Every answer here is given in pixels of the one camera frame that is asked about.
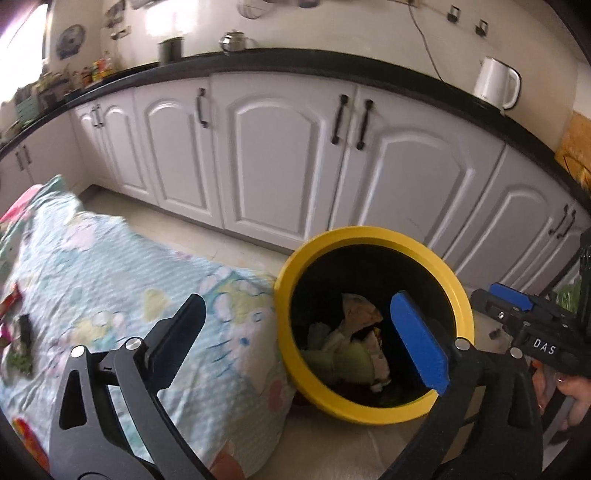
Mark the light green waffle cloth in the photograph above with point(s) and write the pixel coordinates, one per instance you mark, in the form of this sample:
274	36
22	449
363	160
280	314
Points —
341	364

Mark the yellow rimmed black trash can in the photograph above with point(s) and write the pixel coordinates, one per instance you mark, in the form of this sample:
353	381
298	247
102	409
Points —
351	272

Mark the steel teapot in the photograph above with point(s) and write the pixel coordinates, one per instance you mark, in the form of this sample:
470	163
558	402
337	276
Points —
233	42

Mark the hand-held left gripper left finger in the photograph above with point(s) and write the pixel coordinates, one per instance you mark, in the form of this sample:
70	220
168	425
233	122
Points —
178	332

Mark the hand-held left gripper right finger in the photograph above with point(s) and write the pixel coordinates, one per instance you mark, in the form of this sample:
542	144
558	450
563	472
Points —
418	341

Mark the tan textured object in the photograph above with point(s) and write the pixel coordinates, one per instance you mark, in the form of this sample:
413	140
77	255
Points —
575	143

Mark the bright kitchen window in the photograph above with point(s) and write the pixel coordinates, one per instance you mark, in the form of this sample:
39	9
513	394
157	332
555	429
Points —
23	46

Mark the dark chocolate bar wrapper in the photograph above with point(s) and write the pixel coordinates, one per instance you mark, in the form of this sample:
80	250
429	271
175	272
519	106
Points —
24	332

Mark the dish rack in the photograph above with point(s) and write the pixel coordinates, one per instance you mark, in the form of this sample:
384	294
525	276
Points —
32	99

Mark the black wall hook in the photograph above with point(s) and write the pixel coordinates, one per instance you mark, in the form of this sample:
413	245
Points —
453	14
482	27

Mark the dark metal canister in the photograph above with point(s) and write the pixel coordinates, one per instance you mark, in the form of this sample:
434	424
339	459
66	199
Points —
171	50

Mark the round wall fan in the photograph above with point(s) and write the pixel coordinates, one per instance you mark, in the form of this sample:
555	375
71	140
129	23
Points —
70	41

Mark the white base kitchen cabinets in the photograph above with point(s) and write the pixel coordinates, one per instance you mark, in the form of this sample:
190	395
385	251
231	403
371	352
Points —
277	161

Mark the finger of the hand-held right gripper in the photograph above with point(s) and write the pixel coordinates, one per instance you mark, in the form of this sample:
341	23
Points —
510	295
496	311

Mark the cluster of condiment bottles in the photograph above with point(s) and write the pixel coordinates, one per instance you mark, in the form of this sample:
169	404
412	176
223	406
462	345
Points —
94	69

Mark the white electric kettle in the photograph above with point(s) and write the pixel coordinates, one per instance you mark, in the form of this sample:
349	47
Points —
494	83

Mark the person's right hand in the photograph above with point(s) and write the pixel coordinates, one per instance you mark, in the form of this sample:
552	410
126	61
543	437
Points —
575	397

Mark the green snack packet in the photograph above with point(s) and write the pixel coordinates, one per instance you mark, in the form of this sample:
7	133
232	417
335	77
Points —
18	362

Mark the cartoon cat printed blanket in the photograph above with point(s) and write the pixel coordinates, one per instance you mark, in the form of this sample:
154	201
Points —
115	286

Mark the white paper bag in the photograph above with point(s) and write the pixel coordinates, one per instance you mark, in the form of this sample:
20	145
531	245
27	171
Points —
360	314

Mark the black kitchen countertop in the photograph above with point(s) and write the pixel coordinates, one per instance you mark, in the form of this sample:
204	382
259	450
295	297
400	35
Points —
323	69

